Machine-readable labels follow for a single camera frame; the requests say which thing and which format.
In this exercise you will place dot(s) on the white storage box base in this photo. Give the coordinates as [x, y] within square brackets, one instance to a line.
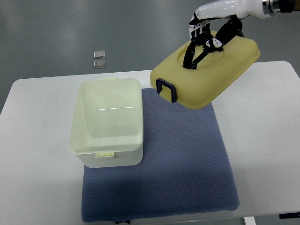
[107, 126]

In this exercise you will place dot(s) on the upper metal floor plate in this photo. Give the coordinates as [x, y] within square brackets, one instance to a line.
[99, 54]

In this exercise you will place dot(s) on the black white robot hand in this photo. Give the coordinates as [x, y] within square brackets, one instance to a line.
[215, 24]

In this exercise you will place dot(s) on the yellow box lid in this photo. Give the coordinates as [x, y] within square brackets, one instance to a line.
[196, 88]

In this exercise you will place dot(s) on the blue textured mat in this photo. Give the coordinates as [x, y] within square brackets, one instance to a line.
[184, 170]

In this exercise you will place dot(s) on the metal floor plate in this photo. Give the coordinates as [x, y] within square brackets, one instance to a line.
[99, 54]
[99, 64]

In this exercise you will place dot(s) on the lower metal floor plate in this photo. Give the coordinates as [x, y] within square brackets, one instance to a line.
[99, 64]

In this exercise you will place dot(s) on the black table control panel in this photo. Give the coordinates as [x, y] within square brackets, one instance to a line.
[289, 215]

